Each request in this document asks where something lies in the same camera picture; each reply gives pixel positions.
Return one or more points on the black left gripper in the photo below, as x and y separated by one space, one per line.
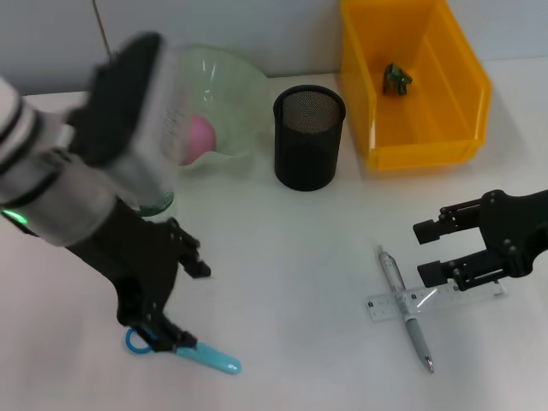
141 265

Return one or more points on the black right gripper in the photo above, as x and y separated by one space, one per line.
518 231

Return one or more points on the blue teal scissors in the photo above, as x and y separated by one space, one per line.
214 359

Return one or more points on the clear green-label water bottle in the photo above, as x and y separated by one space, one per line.
160 210

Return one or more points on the pink peach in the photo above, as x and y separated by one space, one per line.
201 137

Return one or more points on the green plastic wrapper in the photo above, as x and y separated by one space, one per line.
396 79

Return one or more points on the transparent plastic ruler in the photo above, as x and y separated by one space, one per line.
385 306

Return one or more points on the grey ballpoint pen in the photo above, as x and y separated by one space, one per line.
413 334

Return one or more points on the black mesh pen cup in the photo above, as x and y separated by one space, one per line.
308 162

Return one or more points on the translucent green fruit plate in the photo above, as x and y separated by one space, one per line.
231 107

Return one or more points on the yellow plastic storage bin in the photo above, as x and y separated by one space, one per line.
428 137

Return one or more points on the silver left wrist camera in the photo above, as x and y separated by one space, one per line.
124 107

